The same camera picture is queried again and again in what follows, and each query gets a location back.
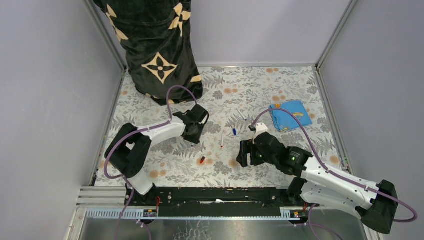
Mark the slotted cable duct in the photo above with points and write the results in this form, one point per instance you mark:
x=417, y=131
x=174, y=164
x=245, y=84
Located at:
x=210, y=212

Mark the black gold patterned robe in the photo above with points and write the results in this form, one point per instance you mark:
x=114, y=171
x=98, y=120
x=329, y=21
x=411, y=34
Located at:
x=156, y=37

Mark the floral table mat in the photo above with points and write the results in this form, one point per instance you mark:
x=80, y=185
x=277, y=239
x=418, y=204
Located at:
x=176, y=162

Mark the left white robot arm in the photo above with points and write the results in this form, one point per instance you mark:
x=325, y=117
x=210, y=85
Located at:
x=129, y=149

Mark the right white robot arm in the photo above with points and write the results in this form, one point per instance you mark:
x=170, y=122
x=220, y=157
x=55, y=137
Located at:
x=372, y=203

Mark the white pen black tip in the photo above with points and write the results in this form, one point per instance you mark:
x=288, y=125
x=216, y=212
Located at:
x=242, y=115

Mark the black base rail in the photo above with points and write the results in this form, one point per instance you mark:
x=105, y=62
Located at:
x=175, y=197

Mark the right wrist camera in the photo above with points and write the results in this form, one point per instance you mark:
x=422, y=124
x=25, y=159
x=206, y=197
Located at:
x=258, y=129

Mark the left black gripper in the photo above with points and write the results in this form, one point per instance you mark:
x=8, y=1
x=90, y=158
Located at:
x=195, y=139

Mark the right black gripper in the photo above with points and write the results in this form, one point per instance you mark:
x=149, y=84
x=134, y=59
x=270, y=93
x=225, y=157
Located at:
x=247, y=146

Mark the white pen red tip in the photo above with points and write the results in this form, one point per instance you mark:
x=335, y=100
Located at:
x=222, y=139

